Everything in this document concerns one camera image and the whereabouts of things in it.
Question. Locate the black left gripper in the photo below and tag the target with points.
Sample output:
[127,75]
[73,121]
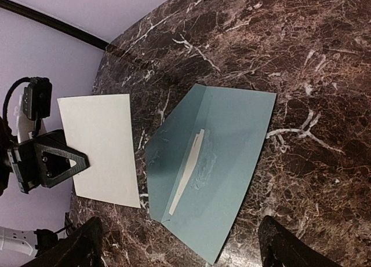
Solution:
[45,161]

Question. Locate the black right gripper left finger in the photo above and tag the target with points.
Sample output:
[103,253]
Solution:
[80,248]

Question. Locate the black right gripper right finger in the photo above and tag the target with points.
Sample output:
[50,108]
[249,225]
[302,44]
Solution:
[279,247]

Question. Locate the teal envelope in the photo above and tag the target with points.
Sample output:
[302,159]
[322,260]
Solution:
[235,123]

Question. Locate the beige lined letter paper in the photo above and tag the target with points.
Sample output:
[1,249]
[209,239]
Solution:
[188,169]

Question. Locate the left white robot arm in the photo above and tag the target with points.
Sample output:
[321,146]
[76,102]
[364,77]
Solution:
[12,239]

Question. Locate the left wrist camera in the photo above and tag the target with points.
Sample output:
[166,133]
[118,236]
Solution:
[37,103]

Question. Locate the left black frame post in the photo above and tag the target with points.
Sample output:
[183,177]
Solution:
[54,23]

